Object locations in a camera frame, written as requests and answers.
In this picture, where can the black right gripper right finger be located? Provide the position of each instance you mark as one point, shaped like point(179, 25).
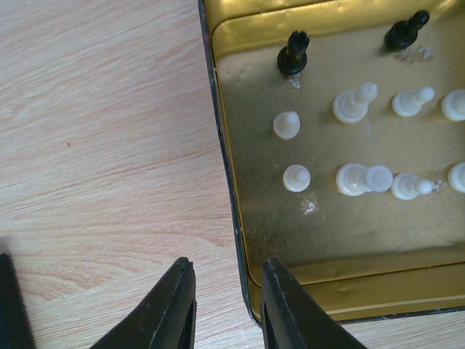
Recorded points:
point(291, 318)

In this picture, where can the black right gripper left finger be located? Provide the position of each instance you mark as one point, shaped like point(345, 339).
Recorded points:
point(166, 316)

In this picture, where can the gold tin tray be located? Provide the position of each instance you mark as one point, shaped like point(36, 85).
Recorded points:
point(360, 257)

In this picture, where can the black chess piece in tray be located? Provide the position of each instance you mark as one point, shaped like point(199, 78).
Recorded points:
point(292, 58)

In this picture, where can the white pawn tray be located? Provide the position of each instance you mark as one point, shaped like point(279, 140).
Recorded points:
point(407, 186)
point(409, 102)
point(296, 178)

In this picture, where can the white rook in tray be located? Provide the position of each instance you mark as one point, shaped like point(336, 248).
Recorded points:
point(356, 179)

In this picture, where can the white pawn tray lower middle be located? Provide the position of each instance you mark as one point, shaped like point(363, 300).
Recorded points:
point(407, 186)

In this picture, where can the white pawn in tray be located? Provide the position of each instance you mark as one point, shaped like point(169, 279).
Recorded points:
point(286, 125)

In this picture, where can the white bishop in tray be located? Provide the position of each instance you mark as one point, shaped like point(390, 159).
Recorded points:
point(351, 106)

